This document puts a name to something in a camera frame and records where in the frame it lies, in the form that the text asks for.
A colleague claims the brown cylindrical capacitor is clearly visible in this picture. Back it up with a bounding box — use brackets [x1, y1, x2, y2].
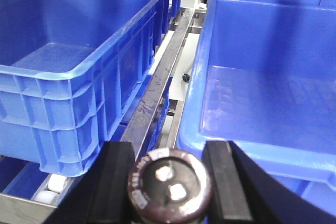
[128, 147, 212, 223]

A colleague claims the steel shelf divider rail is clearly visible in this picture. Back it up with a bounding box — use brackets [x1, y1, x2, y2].
[120, 8, 195, 160]

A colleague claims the blue bin near left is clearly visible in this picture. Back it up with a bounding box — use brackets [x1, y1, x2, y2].
[1, 0, 158, 177]

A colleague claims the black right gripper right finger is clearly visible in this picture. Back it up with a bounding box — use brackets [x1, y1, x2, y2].
[202, 141, 335, 223]

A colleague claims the large blue bin right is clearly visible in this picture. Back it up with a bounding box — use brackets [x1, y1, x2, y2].
[177, 0, 335, 214]

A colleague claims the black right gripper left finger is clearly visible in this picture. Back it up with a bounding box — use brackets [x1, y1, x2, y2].
[44, 142, 134, 223]

